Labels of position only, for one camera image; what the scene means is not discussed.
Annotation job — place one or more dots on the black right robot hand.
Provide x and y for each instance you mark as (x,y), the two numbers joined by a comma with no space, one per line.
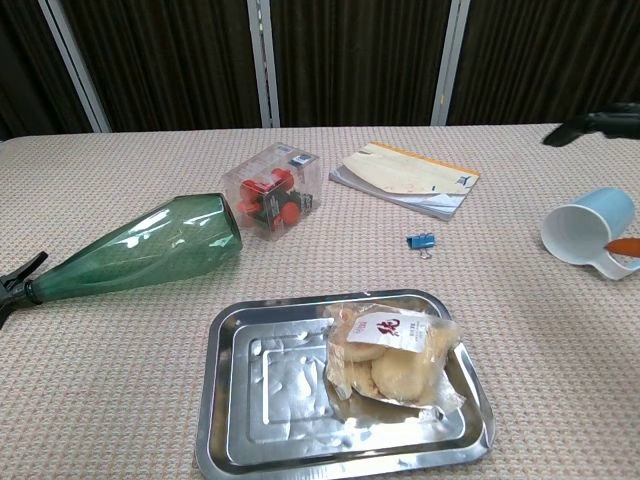
(610,122)

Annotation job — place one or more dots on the bagged bread with white label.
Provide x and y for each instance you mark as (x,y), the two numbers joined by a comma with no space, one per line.
(395,365)

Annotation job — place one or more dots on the stainless steel rectangular tray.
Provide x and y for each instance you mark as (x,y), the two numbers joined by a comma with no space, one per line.
(280,390)

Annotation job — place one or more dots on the dark brown curtain panel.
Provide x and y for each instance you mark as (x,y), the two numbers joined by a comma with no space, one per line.
(355,60)
(25,70)
(550,60)
(170,60)

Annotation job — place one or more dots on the light blue mug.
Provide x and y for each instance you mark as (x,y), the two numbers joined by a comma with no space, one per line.
(580,225)

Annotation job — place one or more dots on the paper notepad with yellow edge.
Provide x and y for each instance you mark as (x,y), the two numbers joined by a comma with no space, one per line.
(405,175)

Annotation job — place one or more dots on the blue binder clip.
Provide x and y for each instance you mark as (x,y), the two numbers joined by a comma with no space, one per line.
(420,242)

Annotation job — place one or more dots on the clear box with red parts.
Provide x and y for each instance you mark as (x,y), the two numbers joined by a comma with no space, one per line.
(272,192)

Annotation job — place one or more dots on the green plastic spray bottle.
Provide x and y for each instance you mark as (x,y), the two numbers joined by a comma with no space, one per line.
(150,250)

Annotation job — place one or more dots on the beige woven tablecloth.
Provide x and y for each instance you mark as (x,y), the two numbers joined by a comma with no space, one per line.
(125,390)

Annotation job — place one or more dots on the grey metal post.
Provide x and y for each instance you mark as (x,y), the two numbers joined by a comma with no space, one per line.
(264,60)
(75,65)
(450,60)

